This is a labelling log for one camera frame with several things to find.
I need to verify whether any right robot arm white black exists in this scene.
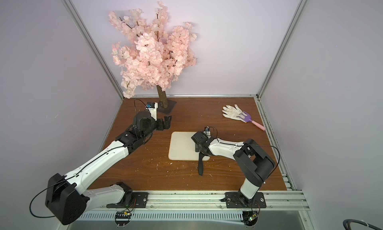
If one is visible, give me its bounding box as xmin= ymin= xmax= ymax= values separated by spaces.
xmin=191 ymin=131 xmax=277 ymax=203

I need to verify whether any purple pink toy rake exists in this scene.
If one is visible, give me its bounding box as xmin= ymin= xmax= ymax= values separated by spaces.
xmin=241 ymin=111 xmax=266 ymax=131

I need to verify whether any pink cherry blossom tree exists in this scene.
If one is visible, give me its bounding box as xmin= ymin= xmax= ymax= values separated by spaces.
xmin=108 ymin=1 xmax=197 ymax=114

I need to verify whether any left circuit board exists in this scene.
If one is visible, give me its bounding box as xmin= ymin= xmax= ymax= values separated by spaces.
xmin=114 ymin=211 xmax=133 ymax=228

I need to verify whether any right circuit board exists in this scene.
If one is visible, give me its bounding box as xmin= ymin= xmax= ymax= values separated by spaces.
xmin=242 ymin=211 xmax=259 ymax=227

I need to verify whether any black kitchen knife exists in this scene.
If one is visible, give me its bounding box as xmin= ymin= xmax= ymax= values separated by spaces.
xmin=197 ymin=152 xmax=206 ymax=176

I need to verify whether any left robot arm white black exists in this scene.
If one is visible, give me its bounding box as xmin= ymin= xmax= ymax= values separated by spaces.
xmin=45 ymin=111 xmax=172 ymax=226

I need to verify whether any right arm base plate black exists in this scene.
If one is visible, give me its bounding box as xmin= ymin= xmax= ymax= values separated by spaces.
xmin=220 ymin=192 xmax=266 ymax=209

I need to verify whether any aluminium front rail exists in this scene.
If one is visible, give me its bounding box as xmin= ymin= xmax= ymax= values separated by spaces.
xmin=63 ymin=189 xmax=311 ymax=212

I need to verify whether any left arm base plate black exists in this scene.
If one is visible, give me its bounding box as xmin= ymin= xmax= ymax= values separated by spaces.
xmin=106 ymin=192 xmax=149 ymax=209

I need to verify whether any circuit board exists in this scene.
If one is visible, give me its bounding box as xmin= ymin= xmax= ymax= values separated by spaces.
xmin=242 ymin=211 xmax=259 ymax=227
xmin=114 ymin=211 xmax=133 ymax=228

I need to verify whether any black cable bottom right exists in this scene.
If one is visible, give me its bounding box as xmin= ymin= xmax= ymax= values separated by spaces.
xmin=343 ymin=218 xmax=383 ymax=230

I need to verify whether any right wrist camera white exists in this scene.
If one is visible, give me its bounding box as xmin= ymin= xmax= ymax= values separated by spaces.
xmin=203 ymin=126 xmax=211 ymax=138

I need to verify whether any white work glove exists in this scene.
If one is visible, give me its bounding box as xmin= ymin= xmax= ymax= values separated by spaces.
xmin=222 ymin=104 xmax=244 ymax=122

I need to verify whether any white cutting board orange rim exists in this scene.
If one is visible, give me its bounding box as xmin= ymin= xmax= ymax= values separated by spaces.
xmin=168 ymin=132 xmax=199 ymax=161

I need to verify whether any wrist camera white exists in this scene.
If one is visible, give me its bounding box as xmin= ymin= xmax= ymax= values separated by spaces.
xmin=203 ymin=126 xmax=211 ymax=138
xmin=146 ymin=102 xmax=158 ymax=120

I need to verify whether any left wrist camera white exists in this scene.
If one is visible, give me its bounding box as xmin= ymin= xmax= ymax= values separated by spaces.
xmin=146 ymin=102 xmax=158 ymax=120

